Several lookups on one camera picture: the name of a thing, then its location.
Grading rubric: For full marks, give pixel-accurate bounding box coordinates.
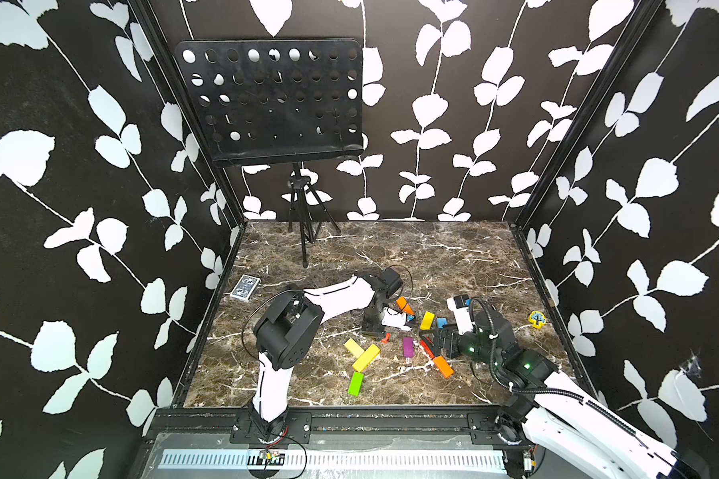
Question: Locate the red-orange block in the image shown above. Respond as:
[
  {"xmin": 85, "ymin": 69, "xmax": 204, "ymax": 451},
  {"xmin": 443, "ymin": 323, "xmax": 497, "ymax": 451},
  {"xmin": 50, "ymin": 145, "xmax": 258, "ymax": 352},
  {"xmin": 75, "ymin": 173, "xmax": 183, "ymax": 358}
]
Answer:
[{"xmin": 395, "ymin": 297, "xmax": 415, "ymax": 317}]

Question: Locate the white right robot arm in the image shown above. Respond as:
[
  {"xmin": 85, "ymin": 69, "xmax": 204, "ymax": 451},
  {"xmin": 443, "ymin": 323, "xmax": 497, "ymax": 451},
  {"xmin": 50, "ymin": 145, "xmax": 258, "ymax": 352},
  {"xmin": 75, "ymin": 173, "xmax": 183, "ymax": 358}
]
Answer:
[{"xmin": 419, "ymin": 295, "xmax": 710, "ymax": 478}]

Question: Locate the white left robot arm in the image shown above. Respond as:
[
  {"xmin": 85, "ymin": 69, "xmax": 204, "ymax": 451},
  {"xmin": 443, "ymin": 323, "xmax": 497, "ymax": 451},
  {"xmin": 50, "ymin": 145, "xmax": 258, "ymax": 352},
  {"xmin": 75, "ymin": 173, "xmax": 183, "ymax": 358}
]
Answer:
[{"xmin": 248, "ymin": 267, "xmax": 407, "ymax": 445}]

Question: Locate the orange block front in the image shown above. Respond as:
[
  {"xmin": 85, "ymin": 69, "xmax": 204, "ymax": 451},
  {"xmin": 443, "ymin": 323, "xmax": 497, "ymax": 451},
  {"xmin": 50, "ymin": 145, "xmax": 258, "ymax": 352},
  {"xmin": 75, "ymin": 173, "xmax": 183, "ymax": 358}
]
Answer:
[{"xmin": 433, "ymin": 355, "xmax": 455, "ymax": 378}]

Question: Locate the red block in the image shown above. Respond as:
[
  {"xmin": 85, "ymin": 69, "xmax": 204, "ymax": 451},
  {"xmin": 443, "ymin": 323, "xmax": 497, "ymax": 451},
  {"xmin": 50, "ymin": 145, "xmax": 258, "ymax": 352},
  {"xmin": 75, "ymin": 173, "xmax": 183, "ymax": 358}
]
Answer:
[{"xmin": 419, "ymin": 339, "xmax": 435, "ymax": 359}]

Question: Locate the purple block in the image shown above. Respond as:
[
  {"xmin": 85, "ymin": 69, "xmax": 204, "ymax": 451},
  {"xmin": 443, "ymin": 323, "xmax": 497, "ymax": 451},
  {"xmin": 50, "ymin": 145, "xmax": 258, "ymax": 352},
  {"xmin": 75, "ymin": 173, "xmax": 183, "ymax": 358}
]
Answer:
[{"xmin": 403, "ymin": 337, "xmax": 415, "ymax": 365}]

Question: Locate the pale yellow block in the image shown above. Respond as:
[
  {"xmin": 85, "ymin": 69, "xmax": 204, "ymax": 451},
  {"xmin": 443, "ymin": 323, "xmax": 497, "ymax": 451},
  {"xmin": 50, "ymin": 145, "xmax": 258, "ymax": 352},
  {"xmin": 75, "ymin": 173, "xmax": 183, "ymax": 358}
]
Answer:
[{"xmin": 345, "ymin": 338, "xmax": 365, "ymax": 358}]

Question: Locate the long yellow block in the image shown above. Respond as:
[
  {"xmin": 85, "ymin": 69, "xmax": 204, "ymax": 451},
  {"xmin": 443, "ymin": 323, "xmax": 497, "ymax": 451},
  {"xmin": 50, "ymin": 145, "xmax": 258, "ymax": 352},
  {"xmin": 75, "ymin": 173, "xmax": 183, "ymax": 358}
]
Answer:
[{"xmin": 353, "ymin": 344, "xmax": 381, "ymax": 373}]

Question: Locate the yellow tape roll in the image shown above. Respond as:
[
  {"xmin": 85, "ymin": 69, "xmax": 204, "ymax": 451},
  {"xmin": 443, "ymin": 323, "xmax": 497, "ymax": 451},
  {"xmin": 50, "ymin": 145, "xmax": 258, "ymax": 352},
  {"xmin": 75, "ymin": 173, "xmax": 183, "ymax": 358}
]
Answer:
[{"xmin": 528, "ymin": 311, "xmax": 547, "ymax": 329}]

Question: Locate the green block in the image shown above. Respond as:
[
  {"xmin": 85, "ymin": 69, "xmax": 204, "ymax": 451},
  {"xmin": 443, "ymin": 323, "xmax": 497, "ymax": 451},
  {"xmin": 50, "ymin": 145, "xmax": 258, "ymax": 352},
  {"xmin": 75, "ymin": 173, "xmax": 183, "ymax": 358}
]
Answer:
[{"xmin": 348, "ymin": 371, "xmax": 365, "ymax": 397}]

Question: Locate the black music stand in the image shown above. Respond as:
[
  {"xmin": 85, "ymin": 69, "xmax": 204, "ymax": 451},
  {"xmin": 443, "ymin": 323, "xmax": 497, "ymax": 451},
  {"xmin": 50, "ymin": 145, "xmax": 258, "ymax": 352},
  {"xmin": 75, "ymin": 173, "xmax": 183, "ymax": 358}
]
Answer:
[{"xmin": 175, "ymin": 38, "xmax": 365, "ymax": 247}]

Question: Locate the white perforated strip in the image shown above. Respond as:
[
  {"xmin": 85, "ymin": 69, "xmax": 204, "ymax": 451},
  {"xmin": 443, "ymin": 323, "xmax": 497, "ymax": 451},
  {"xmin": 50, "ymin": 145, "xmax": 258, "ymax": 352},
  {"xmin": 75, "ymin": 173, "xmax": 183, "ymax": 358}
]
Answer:
[{"xmin": 158, "ymin": 449, "xmax": 505, "ymax": 473}]

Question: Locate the black front rail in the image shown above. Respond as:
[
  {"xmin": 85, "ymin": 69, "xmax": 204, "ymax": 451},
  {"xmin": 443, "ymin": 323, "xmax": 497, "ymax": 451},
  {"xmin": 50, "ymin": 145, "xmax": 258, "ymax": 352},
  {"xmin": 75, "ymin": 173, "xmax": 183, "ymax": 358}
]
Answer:
[{"xmin": 147, "ymin": 404, "xmax": 530, "ymax": 449}]

